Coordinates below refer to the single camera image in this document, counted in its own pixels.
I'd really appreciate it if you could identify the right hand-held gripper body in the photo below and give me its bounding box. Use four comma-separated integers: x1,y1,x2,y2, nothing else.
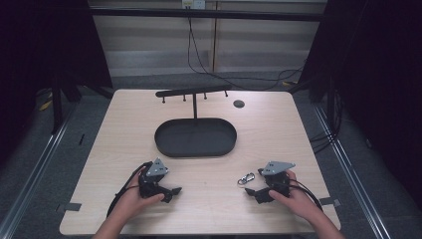
258,160,297,200

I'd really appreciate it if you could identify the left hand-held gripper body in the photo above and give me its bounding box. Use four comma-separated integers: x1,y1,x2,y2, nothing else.
137,157,173,200

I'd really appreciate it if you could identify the person's right hand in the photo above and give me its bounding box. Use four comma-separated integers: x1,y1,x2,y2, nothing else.
268,169,322,224

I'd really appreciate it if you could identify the person's left hand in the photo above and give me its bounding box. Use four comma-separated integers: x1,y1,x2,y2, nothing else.
114,165,165,222

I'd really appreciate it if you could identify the silver carabiner keyring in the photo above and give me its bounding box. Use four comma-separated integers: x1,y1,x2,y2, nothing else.
236,171,256,186

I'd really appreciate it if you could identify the black hook stand with tray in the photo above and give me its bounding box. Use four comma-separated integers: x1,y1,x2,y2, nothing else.
153,84,238,158

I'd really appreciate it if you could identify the grey tape strip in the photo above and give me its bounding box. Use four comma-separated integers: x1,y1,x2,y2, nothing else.
55,201,83,214
318,196,341,207

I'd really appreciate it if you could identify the black metal stand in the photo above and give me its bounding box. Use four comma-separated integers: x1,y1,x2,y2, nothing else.
49,74,115,135

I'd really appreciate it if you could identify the black curtain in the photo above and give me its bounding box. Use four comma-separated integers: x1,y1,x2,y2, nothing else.
300,0,422,203
0,0,113,167

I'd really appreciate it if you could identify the black horizontal metal bar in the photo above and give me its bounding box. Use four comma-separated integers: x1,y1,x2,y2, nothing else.
90,7,325,23

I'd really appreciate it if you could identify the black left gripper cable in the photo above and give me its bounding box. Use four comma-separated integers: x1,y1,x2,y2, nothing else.
105,161,153,219

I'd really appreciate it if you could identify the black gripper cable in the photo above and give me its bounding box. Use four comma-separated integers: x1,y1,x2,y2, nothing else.
288,178,323,212
105,161,153,219

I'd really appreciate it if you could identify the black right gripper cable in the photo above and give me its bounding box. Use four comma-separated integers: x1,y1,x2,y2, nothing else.
288,178,323,212

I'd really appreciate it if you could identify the bundle of black floor cables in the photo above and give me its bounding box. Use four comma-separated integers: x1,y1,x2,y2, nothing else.
309,89,344,154

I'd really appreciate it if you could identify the metal floor rail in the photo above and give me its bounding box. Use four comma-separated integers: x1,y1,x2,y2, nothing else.
0,109,76,239
313,104,399,239

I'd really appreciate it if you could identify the black hanging power cable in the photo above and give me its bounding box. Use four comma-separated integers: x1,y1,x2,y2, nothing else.
186,9,305,92

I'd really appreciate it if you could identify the white wall socket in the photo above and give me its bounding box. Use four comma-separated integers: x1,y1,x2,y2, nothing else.
181,0,207,11

